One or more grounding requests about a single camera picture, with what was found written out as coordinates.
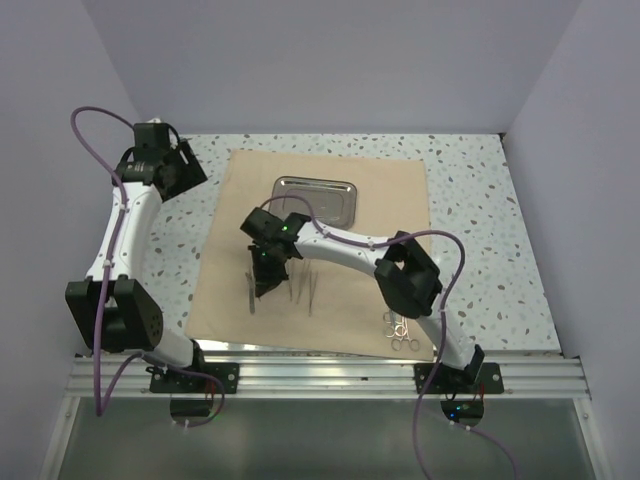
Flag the beige cloth surgical kit wrap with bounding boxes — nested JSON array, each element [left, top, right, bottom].
[[185, 150, 433, 360]]

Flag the steel surgical scissors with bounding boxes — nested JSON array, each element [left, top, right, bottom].
[[383, 311, 401, 326]]

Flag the steel ring-handled forceps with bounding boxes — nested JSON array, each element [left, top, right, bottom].
[[384, 322, 407, 338]]

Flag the steel hemostat forceps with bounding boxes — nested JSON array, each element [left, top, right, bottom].
[[390, 320, 420, 352]]

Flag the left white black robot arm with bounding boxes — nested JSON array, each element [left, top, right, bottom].
[[65, 120, 208, 393]]

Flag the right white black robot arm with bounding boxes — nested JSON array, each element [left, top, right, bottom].
[[240, 207, 485, 393]]

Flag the steel instrument tray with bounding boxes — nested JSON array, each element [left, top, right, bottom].
[[268, 176, 358, 230]]

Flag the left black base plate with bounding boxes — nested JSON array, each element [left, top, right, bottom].
[[145, 362, 240, 394]]

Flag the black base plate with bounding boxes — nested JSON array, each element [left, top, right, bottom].
[[425, 363, 505, 395], [145, 362, 240, 394]]

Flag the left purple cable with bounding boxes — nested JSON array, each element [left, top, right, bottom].
[[69, 106, 226, 429]]

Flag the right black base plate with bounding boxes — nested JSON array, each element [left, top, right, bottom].
[[425, 363, 505, 395]]

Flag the aluminium front rail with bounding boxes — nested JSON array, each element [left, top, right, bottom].
[[64, 352, 594, 401]]

